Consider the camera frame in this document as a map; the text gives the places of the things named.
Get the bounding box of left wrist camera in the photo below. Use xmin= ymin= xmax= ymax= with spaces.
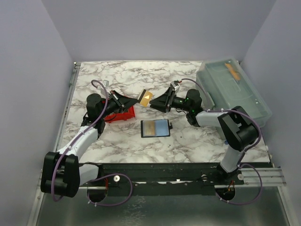
xmin=97 ymin=80 xmax=109 ymax=92

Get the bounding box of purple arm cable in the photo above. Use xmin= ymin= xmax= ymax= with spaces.
xmin=50 ymin=79 xmax=134 ymax=208
xmin=180 ymin=78 xmax=263 ymax=205

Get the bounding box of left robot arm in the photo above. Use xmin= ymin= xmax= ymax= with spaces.
xmin=40 ymin=90 xmax=139 ymax=197

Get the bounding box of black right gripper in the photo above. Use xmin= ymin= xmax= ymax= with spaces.
xmin=150 ymin=88 xmax=191 ymax=114

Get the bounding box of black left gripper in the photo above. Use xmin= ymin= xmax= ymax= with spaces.
xmin=100 ymin=90 xmax=138 ymax=119

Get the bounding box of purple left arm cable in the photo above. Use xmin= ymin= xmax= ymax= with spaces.
xmin=50 ymin=79 xmax=134 ymax=208

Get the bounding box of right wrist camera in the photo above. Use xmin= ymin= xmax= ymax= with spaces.
xmin=170 ymin=80 xmax=182 ymax=94

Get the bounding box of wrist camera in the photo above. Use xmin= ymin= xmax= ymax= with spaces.
xmin=170 ymin=80 xmax=182 ymax=94
xmin=97 ymin=80 xmax=109 ymax=92

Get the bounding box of gold credit card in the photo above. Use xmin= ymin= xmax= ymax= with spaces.
xmin=138 ymin=89 xmax=153 ymax=107
xmin=142 ymin=121 xmax=155 ymax=137

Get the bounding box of black leather card holder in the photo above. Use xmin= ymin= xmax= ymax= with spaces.
xmin=141 ymin=119 xmax=173 ymax=138

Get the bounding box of orange tool inside box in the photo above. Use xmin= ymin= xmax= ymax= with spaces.
xmin=224 ymin=63 xmax=241 ymax=81

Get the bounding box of green plastic storage box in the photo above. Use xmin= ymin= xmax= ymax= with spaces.
xmin=196 ymin=57 xmax=272 ymax=128

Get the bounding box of aluminium rail frame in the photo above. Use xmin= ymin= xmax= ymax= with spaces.
xmin=39 ymin=61 xmax=290 ymax=226

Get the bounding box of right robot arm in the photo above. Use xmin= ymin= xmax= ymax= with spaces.
xmin=150 ymin=87 xmax=260 ymax=185

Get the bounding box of red plastic bin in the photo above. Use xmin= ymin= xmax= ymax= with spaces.
xmin=104 ymin=106 xmax=135 ymax=123

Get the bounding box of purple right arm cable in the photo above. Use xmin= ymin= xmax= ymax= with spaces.
xmin=180 ymin=78 xmax=263 ymax=205

